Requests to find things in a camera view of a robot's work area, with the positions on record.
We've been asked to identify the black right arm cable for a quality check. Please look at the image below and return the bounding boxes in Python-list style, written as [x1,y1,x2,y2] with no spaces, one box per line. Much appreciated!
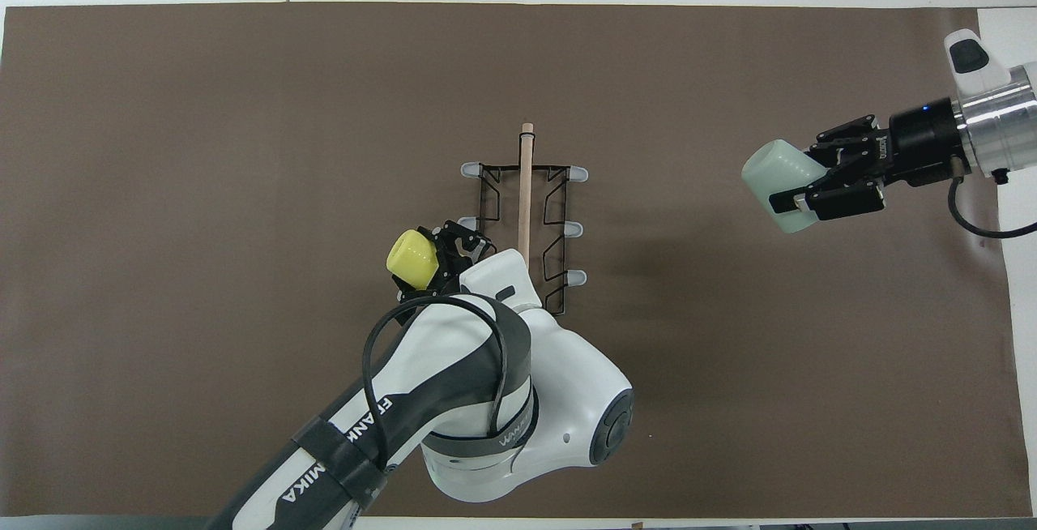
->
[948,156,1037,239]

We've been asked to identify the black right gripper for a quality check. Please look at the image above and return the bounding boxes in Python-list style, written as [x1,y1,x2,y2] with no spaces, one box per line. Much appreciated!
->
[768,100,967,221]

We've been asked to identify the pale green plastic cup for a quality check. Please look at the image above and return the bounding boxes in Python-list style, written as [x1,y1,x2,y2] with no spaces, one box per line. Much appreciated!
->
[741,139,827,233]

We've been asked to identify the black wire cup rack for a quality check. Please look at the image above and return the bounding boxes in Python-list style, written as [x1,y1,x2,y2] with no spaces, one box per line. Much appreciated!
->
[458,122,589,316]

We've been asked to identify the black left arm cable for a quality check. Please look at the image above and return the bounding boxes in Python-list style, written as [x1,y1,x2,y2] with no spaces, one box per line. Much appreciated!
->
[362,293,510,466]

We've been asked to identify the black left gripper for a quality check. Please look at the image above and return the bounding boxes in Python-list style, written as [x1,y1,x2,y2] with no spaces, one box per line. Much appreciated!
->
[397,220,497,304]

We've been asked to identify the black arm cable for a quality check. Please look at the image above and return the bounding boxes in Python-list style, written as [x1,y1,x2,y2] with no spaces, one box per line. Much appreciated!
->
[362,293,510,466]
[948,156,1037,239]

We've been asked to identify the yellow plastic cup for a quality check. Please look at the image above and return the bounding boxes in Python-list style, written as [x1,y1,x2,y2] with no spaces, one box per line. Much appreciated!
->
[386,228,442,289]

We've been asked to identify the brown table mat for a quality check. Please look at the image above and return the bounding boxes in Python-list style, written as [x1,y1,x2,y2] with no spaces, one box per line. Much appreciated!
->
[0,2,1034,519]

